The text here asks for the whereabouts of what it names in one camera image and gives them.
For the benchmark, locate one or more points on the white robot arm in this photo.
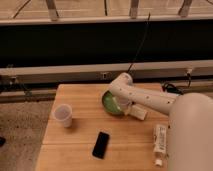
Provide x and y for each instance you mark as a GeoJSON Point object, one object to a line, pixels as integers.
{"type": "Point", "coordinates": [190, 133]}

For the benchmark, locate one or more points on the green ceramic bowl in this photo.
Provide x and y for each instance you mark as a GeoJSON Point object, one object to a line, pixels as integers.
{"type": "Point", "coordinates": [109, 104]}

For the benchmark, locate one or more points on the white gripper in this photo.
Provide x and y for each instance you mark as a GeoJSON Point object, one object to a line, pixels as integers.
{"type": "Point", "coordinates": [126, 106]}

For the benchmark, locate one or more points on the white tube with cap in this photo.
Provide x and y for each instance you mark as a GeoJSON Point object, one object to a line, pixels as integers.
{"type": "Point", "coordinates": [160, 144]}

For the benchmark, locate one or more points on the black smartphone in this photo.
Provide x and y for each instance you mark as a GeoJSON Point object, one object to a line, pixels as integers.
{"type": "Point", "coordinates": [100, 145]}

